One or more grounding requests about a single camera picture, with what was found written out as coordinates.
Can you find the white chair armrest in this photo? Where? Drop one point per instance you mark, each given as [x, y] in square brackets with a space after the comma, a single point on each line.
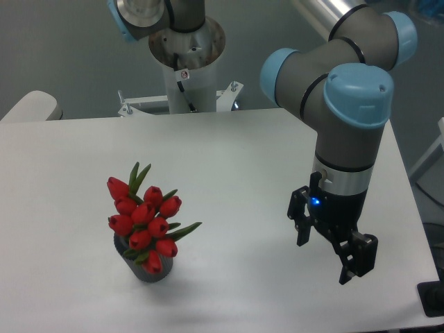
[34, 106]

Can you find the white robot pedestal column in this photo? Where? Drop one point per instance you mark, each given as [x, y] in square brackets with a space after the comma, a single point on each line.
[188, 62]

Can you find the white metal base frame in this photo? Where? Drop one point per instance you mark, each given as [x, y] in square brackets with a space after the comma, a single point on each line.
[226, 100]

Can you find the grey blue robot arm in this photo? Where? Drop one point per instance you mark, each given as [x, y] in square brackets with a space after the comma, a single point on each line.
[343, 90]

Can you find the dark grey ribbed vase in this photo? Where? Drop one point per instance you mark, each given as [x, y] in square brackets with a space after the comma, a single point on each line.
[153, 269]

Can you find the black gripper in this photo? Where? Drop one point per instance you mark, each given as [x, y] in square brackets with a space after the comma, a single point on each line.
[336, 219]

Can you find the red tulip bouquet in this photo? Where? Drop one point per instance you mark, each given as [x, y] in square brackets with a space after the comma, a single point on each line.
[143, 221]

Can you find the black box at table edge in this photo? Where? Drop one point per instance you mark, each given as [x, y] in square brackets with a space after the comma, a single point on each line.
[431, 297]

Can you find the white frame at right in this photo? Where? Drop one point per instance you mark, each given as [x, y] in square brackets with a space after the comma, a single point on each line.
[428, 158]

